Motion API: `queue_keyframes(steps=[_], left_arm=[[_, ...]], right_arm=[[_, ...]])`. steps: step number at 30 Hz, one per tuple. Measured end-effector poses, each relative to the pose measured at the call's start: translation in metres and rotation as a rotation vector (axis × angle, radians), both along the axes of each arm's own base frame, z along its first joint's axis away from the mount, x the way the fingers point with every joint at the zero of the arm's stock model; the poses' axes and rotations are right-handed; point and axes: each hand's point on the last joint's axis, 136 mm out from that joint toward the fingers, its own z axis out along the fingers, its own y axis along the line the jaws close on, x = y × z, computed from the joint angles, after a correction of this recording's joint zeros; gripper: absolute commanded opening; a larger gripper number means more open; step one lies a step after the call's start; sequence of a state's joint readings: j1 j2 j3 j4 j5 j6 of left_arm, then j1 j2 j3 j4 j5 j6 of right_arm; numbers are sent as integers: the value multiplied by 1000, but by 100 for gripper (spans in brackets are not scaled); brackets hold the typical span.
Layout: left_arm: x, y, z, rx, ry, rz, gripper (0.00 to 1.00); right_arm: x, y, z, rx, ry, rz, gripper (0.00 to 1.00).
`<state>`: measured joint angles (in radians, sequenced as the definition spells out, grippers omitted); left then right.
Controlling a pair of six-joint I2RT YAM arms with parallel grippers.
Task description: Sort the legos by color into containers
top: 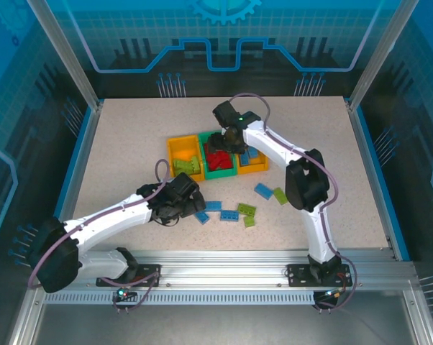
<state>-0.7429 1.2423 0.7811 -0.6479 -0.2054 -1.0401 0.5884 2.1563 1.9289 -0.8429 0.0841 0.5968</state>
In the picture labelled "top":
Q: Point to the red lego brick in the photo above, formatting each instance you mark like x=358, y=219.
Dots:
x=218, y=167
x=222, y=158
x=228, y=164
x=212, y=160

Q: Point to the small blue lego brick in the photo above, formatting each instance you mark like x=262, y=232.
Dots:
x=245, y=158

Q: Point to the green plastic bin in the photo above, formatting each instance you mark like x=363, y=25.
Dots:
x=222, y=175

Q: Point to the yellow plastic bin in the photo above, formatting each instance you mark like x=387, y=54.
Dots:
x=180, y=147
x=254, y=169

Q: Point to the small green lego brick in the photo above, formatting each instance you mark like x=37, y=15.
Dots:
x=180, y=165

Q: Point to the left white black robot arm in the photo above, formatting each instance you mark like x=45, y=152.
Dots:
x=108, y=219

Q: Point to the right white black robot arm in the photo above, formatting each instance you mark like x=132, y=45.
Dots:
x=274, y=147

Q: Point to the black connector with LED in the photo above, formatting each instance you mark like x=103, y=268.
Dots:
x=124, y=295
x=328, y=294

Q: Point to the blue side trim strip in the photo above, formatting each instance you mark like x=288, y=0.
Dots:
x=68, y=179
x=380, y=179

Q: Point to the grey metal bottom panel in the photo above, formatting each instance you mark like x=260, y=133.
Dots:
x=220, y=327

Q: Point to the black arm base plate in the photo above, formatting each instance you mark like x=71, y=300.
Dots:
x=148, y=269
x=297, y=276

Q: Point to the wide aluminium frame rail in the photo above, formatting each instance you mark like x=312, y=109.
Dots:
x=220, y=269

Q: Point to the aluminium side rail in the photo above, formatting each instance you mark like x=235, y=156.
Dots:
x=78, y=179
x=370, y=179

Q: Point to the aluminium frame post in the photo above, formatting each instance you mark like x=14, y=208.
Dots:
x=382, y=54
x=66, y=54

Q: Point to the short aluminium frame leg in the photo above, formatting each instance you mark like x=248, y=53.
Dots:
x=22, y=323
x=421, y=323

